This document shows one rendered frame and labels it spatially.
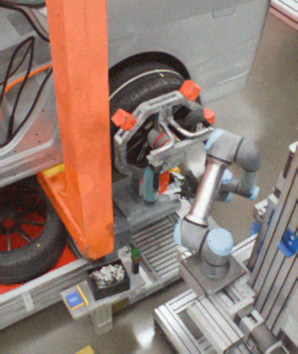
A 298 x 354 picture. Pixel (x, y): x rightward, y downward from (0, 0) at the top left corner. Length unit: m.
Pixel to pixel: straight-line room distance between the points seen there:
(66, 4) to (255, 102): 3.09
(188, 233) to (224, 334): 0.49
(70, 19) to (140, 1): 0.87
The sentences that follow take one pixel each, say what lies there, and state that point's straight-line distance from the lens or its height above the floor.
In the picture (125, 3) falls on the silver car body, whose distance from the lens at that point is 2.46.
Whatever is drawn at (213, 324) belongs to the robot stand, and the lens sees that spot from 2.33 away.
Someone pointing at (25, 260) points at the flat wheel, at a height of 0.50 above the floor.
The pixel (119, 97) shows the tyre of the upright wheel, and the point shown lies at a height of 1.12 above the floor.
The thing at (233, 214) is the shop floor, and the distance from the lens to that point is 3.62.
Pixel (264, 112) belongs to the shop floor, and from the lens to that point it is 4.45.
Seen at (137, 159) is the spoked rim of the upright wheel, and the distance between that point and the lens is 2.98.
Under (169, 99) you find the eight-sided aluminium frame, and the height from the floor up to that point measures 1.12.
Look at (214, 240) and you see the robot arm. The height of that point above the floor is 1.05.
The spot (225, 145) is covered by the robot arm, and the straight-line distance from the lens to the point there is 2.17.
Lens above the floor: 2.82
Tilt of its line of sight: 46 degrees down
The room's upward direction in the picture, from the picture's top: 2 degrees clockwise
